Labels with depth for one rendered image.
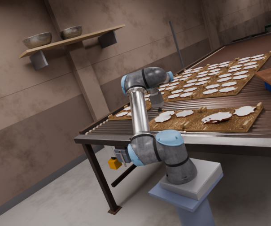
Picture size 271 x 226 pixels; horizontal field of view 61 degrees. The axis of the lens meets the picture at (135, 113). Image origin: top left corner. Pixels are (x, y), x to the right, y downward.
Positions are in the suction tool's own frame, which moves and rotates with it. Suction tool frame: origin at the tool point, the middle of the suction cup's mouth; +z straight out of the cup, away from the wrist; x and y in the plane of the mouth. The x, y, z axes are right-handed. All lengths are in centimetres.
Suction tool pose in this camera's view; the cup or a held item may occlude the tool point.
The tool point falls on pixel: (160, 111)
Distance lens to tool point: 186.8
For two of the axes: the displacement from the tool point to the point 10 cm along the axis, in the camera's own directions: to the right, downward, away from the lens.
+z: 3.2, 9.1, 2.7
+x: -5.2, 4.1, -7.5
